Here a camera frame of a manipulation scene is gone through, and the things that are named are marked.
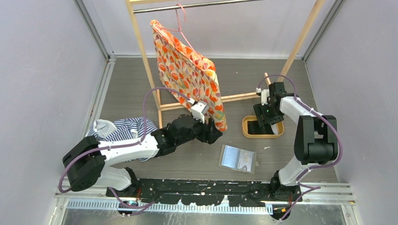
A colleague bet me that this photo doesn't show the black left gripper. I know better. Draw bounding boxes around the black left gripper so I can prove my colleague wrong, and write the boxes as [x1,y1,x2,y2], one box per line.
[175,112,222,148]

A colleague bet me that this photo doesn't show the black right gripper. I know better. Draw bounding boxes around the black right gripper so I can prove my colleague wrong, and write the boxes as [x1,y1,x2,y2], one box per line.
[254,100,285,129]

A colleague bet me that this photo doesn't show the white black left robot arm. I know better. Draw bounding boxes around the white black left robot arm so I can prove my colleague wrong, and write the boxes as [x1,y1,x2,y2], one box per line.
[58,114,223,197]

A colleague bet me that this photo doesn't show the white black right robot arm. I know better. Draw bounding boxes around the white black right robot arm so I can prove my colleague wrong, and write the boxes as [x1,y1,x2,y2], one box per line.
[249,82,342,201]

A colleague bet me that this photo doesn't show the tan oval tray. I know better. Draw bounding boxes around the tan oval tray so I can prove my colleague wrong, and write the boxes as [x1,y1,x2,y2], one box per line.
[242,115,285,139]

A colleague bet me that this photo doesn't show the orange floral garment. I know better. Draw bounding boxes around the orange floral garment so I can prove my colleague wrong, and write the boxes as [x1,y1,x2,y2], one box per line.
[150,20,228,132]

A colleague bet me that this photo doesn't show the blue white striped shirt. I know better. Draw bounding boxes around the blue white striped shirt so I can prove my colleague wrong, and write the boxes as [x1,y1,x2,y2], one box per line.
[86,117,159,166]

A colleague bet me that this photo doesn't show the wooden clothes rack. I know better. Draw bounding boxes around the wooden clothes rack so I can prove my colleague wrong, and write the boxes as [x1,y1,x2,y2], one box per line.
[119,0,329,139]

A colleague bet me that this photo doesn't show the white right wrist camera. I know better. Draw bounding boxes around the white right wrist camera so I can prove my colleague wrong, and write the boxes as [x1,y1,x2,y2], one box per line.
[256,87,270,106]

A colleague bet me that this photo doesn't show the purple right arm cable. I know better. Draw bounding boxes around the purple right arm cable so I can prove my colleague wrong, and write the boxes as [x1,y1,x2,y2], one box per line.
[252,73,347,224]

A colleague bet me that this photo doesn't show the pink wire hanger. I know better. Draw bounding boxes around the pink wire hanger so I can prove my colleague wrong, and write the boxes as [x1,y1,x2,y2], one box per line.
[161,3,210,71]

